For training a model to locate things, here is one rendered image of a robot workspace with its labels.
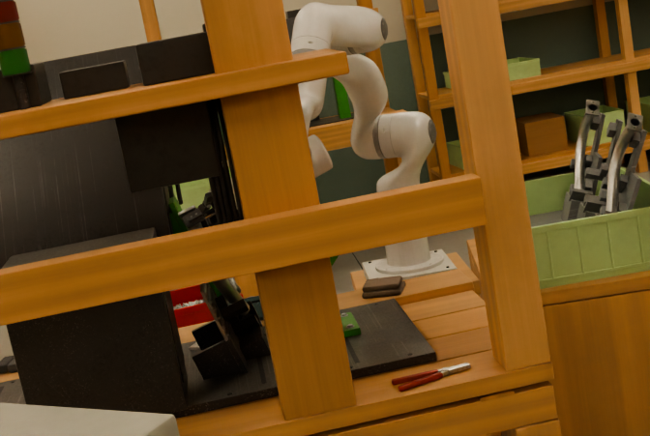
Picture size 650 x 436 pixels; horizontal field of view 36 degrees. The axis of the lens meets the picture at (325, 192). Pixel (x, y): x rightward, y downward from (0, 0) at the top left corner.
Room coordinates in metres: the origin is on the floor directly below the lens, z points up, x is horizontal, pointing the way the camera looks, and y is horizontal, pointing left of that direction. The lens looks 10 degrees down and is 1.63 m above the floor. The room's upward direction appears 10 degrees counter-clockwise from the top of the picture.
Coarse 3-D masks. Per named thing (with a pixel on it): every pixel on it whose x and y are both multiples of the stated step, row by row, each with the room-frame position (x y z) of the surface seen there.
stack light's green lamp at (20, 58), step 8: (24, 48) 1.80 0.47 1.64; (0, 56) 1.78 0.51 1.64; (8, 56) 1.78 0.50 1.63; (16, 56) 1.78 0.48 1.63; (24, 56) 1.79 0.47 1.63; (0, 64) 1.79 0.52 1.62; (8, 64) 1.78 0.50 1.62; (16, 64) 1.78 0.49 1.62; (24, 64) 1.79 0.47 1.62; (8, 72) 1.78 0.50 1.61; (16, 72) 1.78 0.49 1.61; (24, 72) 1.79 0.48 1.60
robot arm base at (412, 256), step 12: (420, 240) 2.67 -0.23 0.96; (396, 252) 2.67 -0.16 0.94; (408, 252) 2.66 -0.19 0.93; (420, 252) 2.67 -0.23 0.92; (432, 252) 2.77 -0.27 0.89; (384, 264) 2.73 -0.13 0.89; (396, 264) 2.67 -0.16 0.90; (408, 264) 2.66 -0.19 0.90; (420, 264) 2.66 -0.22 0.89; (432, 264) 2.64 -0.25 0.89
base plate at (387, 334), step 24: (360, 312) 2.31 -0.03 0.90; (384, 312) 2.27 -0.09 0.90; (360, 336) 2.13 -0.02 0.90; (384, 336) 2.11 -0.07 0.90; (408, 336) 2.08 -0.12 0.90; (192, 360) 2.19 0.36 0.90; (264, 360) 2.10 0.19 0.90; (360, 360) 1.99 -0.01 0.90; (384, 360) 1.96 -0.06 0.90; (408, 360) 1.95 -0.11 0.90; (432, 360) 1.96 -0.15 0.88; (0, 384) 2.27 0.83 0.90; (192, 384) 2.03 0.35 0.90; (216, 384) 2.00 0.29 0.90; (240, 384) 1.98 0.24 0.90; (264, 384) 1.95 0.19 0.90; (192, 408) 1.91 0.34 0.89; (216, 408) 1.91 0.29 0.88
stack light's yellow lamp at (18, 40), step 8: (8, 24) 1.78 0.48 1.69; (16, 24) 1.79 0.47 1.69; (0, 32) 1.78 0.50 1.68; (8, 32) 1.78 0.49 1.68; (16, 32) 1.79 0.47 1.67; (0, 40) 1.78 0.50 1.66; (8, 40) 1.78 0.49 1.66; (16, 40) 1.78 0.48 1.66; (0, 48) 1.78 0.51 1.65; (8, 48) 1.78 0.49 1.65; (16, 48) 1.78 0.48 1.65
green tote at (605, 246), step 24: (624, 168) 3.09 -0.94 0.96; (528, 192) 3.17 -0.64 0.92; (552, 192) 3.17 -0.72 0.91; (648, 192) 2.84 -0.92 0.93; (600, 216) 2.57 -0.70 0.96; (624, 216) 2.57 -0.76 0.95; (648, 216) 2.57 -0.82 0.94; (552, 240) 2.57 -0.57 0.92; (576, 240) 2.57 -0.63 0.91; (600, 240) 2.57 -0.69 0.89; (624, 240) 2.57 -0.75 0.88; (648, 240) 2.57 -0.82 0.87; (552, 264) 2.57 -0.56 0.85; (576, 264) 2.57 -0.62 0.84; (600, 264) 2.57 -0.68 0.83; (624, 264) 2.57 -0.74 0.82; (648, 264) 2.56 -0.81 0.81
